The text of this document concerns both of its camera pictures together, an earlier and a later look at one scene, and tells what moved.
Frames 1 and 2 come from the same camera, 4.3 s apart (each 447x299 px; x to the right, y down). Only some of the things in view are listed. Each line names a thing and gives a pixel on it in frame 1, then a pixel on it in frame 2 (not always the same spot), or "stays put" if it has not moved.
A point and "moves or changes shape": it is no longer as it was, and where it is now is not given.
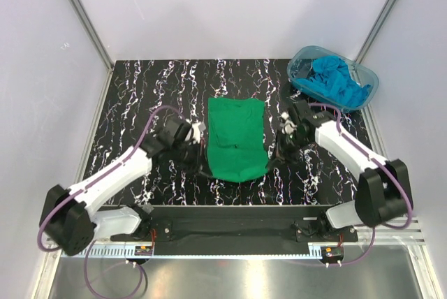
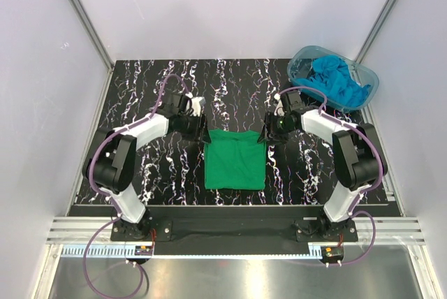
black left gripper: x=198 y=163 to x=201 y=133
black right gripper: x=282 y=153 to x=270 y=132
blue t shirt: x=332 y=77 stays put
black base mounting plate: x=239 y=225 stays put
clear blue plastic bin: x=326 y=76 stays put
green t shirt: x=236 y=147 moves or changes shape
